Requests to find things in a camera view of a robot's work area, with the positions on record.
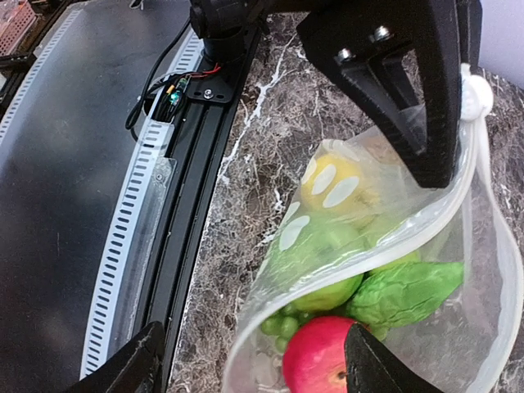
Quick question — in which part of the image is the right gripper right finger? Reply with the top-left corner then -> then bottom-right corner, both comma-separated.
345,323 -> 442,393

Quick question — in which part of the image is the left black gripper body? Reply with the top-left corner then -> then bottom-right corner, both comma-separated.
269,0 -> 484,66

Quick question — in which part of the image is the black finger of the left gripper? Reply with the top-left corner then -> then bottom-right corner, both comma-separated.
412,1 -> 461,188
296,0 -> 427,156

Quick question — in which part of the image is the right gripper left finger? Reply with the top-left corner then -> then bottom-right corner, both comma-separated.
65,321 -> 165,393

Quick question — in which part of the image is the red apple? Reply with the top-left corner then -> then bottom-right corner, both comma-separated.
282,316 -> 356,393

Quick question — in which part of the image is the green bitter cucumber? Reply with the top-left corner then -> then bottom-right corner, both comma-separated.
345,262 -> 463,340

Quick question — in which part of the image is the green grape bunch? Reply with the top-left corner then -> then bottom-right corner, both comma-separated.
260,303 -> 314,354

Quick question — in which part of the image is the yellow lemon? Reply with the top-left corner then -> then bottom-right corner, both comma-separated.
300,153 -> 381,228

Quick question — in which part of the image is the polka dot zip bag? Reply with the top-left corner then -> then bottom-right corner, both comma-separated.
222,65 -> 523,392

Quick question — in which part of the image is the green pear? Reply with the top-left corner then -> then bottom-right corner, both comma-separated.
265,219 -> 368,281

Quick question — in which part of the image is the green apple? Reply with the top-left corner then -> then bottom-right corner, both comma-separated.
292,274 -> 364,313

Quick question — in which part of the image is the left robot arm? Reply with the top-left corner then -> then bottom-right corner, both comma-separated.
189,0 -> 482,188

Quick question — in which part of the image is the white slotted cable duct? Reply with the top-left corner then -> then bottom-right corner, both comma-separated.
1,1 -> 199,391

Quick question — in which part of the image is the black front rail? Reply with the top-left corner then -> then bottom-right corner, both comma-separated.
133,27 -> 261,392

